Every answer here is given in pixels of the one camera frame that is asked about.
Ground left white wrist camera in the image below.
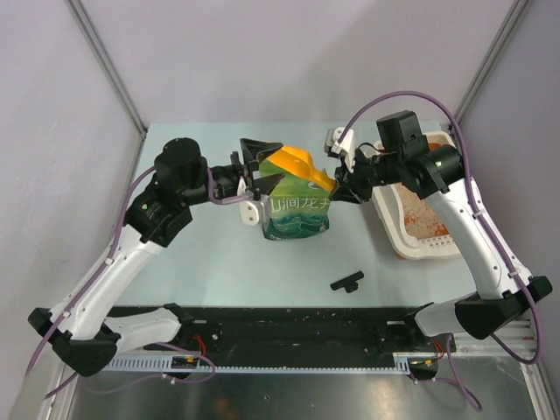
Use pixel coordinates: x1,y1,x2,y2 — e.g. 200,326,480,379
240,192,272,226

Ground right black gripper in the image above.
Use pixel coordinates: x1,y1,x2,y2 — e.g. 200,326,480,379
330,146,403,205

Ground orange plastic scoop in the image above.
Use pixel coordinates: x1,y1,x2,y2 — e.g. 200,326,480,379
268,145,336,193

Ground white slotted cable duct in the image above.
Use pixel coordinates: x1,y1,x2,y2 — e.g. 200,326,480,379
102,352,410,375

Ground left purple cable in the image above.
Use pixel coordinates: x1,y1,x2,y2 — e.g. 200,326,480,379
24,165,252,399

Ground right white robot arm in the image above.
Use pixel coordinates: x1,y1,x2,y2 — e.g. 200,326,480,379
325,110,552,351

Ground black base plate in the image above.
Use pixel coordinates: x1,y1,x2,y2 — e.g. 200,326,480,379
143,305,457,356

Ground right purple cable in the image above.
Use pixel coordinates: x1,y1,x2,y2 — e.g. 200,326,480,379
342,90,543,411

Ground black bag clip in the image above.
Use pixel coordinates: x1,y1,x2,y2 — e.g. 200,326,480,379
330,270,364,293

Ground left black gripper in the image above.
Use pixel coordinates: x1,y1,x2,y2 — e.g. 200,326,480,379
181,139,285,207

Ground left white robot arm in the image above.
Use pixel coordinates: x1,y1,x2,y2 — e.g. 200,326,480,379
28,137,283,377

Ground purple cable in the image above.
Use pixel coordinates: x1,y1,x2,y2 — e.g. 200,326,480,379
342,90,543,411
24,165,252,399

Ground white orange litter box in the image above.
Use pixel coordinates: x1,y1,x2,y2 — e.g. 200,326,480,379
369,130,461,262

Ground clean litter grains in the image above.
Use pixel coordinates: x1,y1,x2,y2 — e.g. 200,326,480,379
395,184,449,240

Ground green litter bag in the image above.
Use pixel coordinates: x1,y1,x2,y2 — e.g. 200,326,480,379
260,161,331,241

